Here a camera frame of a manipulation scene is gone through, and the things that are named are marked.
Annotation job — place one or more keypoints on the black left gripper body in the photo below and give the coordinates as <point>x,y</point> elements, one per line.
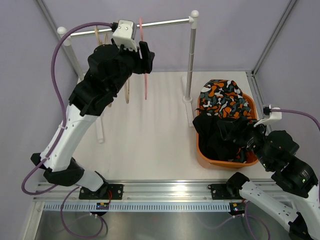
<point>133,62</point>

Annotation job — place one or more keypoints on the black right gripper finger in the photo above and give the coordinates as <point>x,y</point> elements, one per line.
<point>228,130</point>
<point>242,123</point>

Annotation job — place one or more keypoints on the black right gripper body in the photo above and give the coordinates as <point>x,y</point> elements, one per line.
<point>254,139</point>

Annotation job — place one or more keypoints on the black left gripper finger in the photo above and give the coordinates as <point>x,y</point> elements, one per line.
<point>144,49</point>
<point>148,63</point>

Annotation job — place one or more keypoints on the pink plastic hanger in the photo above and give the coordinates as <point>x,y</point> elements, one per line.
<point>145,75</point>

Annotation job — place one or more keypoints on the black shorts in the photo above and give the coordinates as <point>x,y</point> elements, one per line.
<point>210,141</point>

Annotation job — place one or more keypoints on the orange camouflage shorts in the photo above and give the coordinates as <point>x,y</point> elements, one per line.
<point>224,99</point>

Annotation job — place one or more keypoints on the beige wooden hanger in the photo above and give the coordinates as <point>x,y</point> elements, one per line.
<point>127,83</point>
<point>99,41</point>

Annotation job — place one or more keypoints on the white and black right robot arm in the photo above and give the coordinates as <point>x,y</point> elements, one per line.
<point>276,151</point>

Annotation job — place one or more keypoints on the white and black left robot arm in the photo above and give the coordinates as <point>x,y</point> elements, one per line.
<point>110,67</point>

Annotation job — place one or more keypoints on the orange plastic laundry basket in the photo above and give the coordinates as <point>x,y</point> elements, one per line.
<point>228,165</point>

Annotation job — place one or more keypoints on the white and steel clothes rack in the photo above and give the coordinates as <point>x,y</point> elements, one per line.
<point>75,63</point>

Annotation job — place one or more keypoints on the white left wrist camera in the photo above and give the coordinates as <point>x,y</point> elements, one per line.
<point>125,34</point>

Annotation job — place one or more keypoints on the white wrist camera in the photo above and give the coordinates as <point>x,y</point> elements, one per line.
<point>270,116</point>
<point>125,34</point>

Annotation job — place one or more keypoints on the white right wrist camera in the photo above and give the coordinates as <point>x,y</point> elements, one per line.
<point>270,116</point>

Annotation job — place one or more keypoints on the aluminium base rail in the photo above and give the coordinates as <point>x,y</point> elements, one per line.
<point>140,191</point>

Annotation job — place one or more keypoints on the white slotted cable duct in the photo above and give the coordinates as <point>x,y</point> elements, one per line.
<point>147,207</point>

